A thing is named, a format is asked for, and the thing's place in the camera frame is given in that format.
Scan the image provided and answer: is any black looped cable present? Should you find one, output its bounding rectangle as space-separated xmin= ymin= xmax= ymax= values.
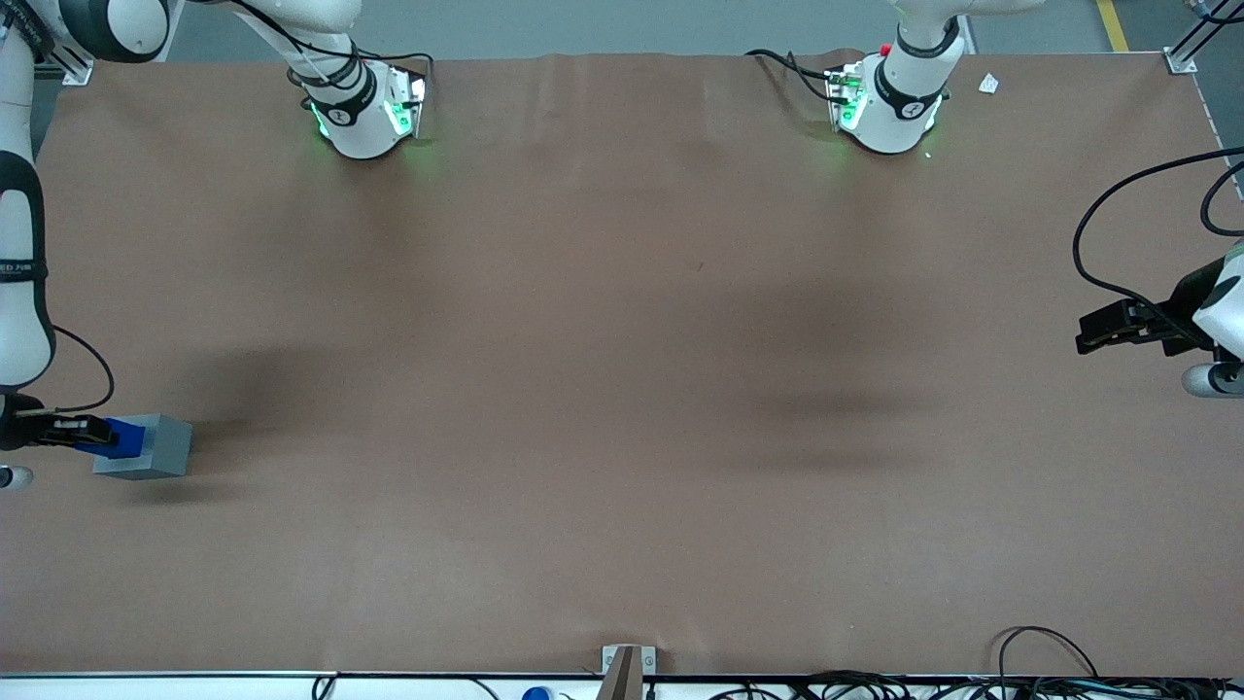
xmin=997 ymin=626 xmax=1100 ymax=682

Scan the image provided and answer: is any aluminium frame post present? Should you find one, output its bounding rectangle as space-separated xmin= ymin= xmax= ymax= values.
xmin=29 ymin=29 xmax=98 ymax=88
xmin=1164 ymin=0 xmax=1244 ymax=76

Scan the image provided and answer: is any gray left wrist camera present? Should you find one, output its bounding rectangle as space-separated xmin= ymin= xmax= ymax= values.
xmin=1181 ymin=362 xmax=1244 ymax=401

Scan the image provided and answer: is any black cable bundle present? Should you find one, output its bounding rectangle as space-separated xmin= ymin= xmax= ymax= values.
xmin=714 ymin=669 xmax=1244 ymax=700

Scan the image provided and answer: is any gray square base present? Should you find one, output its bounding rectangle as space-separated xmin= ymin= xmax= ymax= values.
xmin=91 ymin=413 xmax=193 ymax=483

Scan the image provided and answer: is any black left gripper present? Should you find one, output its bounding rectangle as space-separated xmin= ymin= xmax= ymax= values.
xmin=1075 ymin=257 xmax=1218 ymax=357

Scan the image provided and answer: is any black right base cable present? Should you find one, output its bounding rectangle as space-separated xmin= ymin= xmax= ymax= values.
xmin=345 ymin=34 xmax=435 ymax=96

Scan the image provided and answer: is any black left base cable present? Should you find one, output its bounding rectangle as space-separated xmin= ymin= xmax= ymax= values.
xmin=744 ymin=48 xmax=839 ymax=104

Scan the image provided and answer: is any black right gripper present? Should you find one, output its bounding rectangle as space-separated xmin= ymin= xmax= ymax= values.
xmin=0 ymin=392 xmax=120 ymax=456

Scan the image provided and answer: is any blue plastic part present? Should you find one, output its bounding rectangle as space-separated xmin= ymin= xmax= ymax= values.
xmin=93 ymin=417 xmax=148 ymax=461

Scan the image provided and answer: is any brown table mat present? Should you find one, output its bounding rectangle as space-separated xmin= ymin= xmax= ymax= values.
xmin=0 ymin=49 xmax=1244 ymax=679

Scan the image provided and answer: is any yellow floor tape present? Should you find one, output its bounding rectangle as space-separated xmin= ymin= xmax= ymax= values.
xmin=1095 ymin=0 xmax=1134 ymax=53

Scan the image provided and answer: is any gray camera mount bracket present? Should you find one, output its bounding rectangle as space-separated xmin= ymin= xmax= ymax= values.
xmin=595 ymin=644 xmax=658 ymax=700

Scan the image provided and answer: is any black base cable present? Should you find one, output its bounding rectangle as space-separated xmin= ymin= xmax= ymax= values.
xmin=744 ymin=48 xmax=839 ymax=104
xmin=345 ymin=34 xmax=435 ymax=96

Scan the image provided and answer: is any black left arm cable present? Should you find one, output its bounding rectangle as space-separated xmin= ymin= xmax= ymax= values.
xmin=1072 ymin=146 xmax=1244 ymax=327

